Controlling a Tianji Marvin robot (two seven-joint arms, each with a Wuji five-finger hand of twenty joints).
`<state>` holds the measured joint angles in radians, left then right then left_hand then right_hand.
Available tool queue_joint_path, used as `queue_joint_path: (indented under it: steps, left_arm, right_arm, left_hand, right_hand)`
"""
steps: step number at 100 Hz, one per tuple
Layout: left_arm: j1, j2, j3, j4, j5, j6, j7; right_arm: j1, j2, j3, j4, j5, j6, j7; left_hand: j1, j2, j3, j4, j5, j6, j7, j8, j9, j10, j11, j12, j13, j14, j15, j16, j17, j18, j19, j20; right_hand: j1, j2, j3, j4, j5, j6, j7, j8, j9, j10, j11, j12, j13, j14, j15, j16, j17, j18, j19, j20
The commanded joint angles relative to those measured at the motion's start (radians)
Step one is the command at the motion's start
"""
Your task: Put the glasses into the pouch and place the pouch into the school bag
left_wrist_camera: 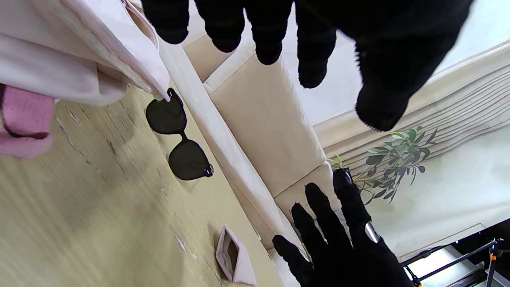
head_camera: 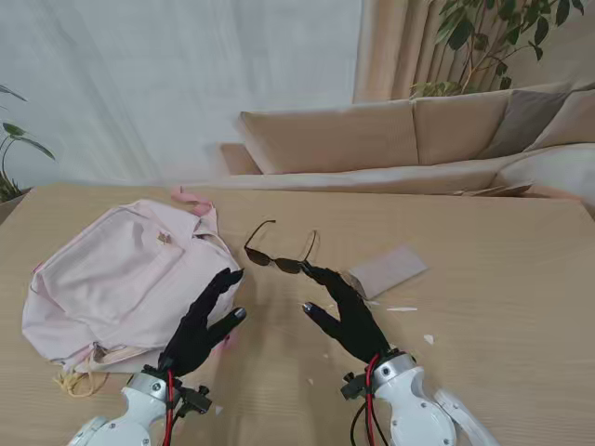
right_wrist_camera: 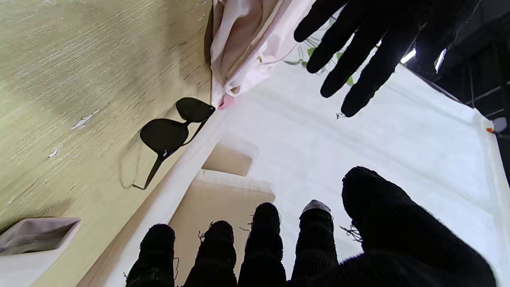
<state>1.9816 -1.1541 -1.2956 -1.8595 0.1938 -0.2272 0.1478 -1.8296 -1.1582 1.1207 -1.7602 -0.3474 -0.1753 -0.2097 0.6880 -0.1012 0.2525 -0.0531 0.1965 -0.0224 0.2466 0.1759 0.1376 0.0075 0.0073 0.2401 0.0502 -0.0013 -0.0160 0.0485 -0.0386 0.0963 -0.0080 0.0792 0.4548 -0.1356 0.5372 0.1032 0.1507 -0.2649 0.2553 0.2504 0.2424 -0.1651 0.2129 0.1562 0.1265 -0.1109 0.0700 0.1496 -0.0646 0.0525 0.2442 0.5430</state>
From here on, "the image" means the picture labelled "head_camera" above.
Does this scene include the flat brown cardboard piece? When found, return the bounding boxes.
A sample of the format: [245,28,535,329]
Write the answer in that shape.
[453,184,534,199]

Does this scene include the pale pink glasses pouch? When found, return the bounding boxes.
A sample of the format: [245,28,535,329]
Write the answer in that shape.
[348,244,429,298]

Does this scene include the grey sofa cushion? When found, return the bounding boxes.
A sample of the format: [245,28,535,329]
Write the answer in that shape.
[478,87,573,159]

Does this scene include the black sunglasses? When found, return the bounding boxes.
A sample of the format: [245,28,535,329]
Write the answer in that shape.
[244,219,322,275]

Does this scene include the pink fabric backpack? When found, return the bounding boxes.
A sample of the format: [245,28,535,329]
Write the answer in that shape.
[21,185,245,399]

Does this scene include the white sheer curtain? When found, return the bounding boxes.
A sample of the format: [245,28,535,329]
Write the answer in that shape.
[0,0,364,187]

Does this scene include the broad-leaved green plant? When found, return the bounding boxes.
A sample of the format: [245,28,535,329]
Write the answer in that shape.
[0,83,57,203]

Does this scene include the beige pleated curtain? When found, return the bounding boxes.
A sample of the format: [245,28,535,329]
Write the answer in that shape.
[351,0,595,103]

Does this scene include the beige sofa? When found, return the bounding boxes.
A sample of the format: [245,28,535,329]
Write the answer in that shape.
[218,81,595,215]

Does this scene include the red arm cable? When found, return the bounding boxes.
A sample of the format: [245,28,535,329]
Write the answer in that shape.
[350,355,390,446]
[162,369,183,446]

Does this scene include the tall small-leaved green plant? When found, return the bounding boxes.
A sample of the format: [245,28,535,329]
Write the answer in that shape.
[408,0,587,98]

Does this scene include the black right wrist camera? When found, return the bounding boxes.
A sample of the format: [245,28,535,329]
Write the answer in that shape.
[341,370,373,400]

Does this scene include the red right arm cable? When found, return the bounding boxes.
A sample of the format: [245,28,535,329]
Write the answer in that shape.
[350,355,390,446]

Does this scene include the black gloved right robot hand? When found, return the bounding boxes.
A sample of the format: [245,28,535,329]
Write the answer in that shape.
[299,262,391,371]

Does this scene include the red left arm cable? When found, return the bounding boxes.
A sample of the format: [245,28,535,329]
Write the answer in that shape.
[162,369,183,446]

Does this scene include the white beanbag cushion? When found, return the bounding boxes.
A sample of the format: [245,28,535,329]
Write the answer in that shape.
[492,142,595,210]

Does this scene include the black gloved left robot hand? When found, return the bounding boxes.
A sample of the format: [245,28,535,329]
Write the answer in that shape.
[157,267,248,377]

